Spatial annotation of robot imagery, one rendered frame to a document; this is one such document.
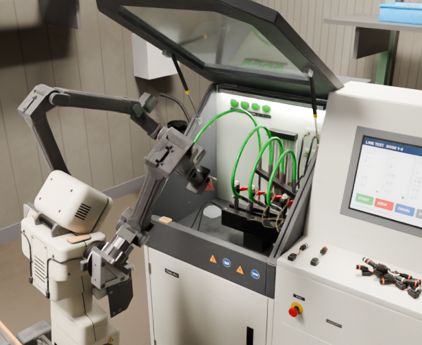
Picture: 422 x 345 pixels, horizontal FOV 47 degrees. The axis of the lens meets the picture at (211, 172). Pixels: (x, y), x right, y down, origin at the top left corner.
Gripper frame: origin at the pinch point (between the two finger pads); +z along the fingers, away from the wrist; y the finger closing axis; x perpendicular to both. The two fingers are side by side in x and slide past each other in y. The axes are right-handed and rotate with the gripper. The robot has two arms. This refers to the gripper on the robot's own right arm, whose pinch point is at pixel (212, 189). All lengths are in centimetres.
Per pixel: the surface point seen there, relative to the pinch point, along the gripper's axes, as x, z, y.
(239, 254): -10.5, 22.2, -15.8
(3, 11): 228, -29, 41
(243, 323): -13, 46, -40
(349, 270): -49, 34, 0
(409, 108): -48, 15, 59
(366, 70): 84, 166, 157
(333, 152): -25.7, 20.9, 36.8
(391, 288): -64, 35, 1
